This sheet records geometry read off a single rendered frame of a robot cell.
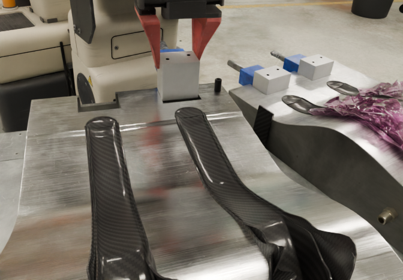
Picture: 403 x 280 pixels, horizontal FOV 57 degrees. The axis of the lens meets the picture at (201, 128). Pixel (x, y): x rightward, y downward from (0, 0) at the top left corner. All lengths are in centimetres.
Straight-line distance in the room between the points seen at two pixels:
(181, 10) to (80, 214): 25
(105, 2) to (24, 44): 30
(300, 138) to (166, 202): 24
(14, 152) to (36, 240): 29
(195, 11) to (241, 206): 23
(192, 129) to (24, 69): 66
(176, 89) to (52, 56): 60
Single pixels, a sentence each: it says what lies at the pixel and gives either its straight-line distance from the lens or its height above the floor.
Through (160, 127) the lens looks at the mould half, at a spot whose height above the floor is 89.
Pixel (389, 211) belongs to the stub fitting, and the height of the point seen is 85.
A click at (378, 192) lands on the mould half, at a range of 47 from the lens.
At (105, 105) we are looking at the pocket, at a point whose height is 87.
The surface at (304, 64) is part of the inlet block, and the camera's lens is 69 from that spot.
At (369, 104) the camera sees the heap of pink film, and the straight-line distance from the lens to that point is 51.
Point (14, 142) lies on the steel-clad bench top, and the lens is 61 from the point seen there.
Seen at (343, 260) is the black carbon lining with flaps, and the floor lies 95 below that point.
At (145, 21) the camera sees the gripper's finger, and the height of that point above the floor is 100.
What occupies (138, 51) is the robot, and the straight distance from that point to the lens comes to 83.
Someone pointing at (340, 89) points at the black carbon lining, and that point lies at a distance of 68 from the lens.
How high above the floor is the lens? 114
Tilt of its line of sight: 34 degrees down
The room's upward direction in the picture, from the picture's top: 3 degrees clockwise
